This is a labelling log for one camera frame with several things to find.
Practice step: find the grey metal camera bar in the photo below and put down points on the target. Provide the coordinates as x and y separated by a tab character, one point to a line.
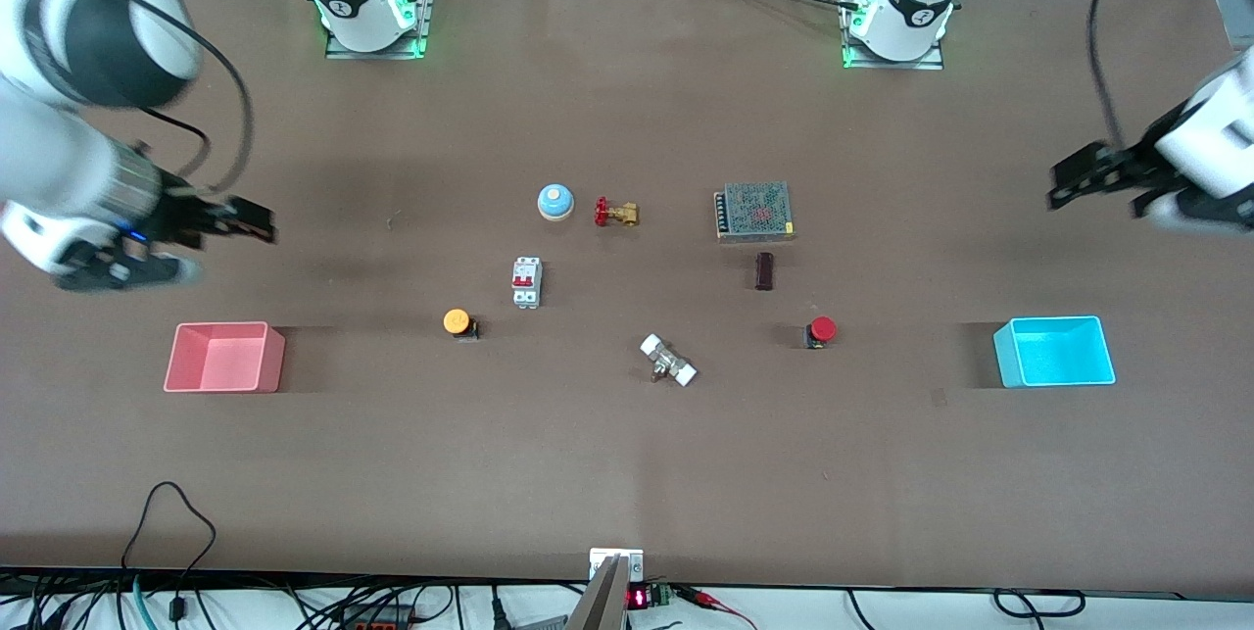
600	605

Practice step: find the cyan plastic box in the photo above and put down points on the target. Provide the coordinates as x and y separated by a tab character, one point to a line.
1054	353

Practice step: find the white circuit breaker red switches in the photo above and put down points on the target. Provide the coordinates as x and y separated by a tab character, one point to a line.
527	282

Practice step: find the dark brown cylinder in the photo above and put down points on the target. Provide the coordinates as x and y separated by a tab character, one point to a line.
765	271

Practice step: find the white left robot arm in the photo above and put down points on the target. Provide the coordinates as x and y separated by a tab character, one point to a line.
911	3

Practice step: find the red digit display module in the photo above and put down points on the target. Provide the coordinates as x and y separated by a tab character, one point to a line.
642	598

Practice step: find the red push button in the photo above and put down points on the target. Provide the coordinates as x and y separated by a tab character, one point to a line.
823	327

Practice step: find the pink plastic box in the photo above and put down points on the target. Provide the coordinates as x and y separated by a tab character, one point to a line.
223	358

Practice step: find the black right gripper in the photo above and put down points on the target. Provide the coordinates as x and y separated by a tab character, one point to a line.
182	215

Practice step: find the blue round bell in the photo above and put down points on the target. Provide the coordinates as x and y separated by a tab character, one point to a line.
555	202

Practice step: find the red alligator clip lead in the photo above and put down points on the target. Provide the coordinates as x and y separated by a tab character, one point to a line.
715	603

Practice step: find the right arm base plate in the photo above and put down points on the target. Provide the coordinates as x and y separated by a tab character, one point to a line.
427	3

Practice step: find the white capped metal fitting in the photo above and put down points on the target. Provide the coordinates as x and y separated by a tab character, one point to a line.
668	362

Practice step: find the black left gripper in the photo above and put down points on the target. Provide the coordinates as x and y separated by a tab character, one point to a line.
1139	164

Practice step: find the metal mesh power supply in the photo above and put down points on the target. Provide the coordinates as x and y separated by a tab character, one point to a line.
754	211

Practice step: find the yellow push button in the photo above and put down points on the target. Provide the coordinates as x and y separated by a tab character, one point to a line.
457	320

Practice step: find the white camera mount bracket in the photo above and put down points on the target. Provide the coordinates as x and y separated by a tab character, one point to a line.
601	559

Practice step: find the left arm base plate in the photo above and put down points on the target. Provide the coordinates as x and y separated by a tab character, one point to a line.
931	64

